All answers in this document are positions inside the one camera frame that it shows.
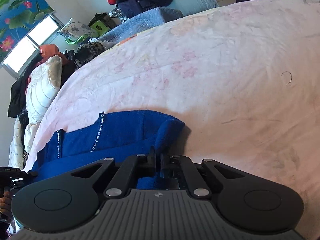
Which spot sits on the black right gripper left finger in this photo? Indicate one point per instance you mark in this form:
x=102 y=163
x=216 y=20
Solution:
x=152 y=160

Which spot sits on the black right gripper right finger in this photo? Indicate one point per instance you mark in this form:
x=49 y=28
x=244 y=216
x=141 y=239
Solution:
x=165 y=165

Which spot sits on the blue knit sweater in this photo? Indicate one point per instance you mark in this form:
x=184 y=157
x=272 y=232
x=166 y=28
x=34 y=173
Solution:
x=115 y=135

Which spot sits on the black clothes by window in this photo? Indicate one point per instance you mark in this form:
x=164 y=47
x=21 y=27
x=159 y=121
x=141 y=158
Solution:
x=17 y=93

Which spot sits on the person's left hand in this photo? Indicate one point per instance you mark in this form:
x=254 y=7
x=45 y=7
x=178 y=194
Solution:
x=6 y=207

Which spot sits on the pink floral bed sheet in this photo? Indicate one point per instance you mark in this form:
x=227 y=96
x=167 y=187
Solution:
x=243 y=78

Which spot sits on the leopard print garment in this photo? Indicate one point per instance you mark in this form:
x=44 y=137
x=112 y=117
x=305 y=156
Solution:
x=87 y=52

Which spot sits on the white script print quilt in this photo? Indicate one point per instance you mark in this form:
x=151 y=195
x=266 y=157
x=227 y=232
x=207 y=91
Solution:
x=16 y=150

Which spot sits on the white puffy jacket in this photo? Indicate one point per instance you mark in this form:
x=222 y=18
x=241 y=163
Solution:
x=45 y=82

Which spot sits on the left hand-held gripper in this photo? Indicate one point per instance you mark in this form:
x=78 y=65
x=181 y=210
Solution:
x=13 y=179

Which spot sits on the green plastic stool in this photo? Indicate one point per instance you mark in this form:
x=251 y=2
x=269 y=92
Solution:
x=98 y=26

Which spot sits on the light blue quilted blanket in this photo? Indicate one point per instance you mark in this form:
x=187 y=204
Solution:
x=142 y=22

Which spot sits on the orange garment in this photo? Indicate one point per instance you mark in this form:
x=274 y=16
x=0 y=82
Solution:
x=49 y=50

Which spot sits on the floral grey pillow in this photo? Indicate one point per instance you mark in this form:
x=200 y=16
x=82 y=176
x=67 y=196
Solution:
x=74 y=30

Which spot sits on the bright window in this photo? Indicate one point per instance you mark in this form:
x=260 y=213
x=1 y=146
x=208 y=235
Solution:
x=17 y=54

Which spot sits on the lotus flower wall poster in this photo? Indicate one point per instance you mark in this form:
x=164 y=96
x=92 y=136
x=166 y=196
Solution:
x=18 y=17

